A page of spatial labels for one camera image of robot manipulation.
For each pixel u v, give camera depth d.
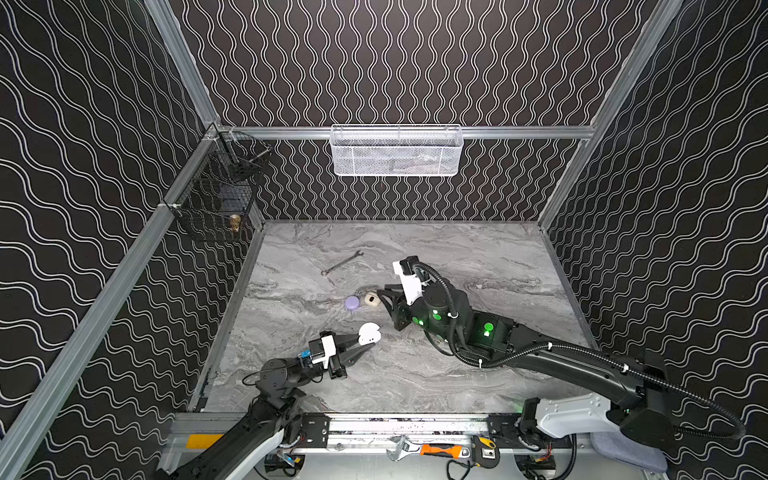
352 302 0.98
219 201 0.92
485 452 0.69
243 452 0.59
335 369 0.60
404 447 0.72
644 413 0.39
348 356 0.61
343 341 0.63
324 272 1.06
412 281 0.57
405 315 0.58
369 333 0.63
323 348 0.55
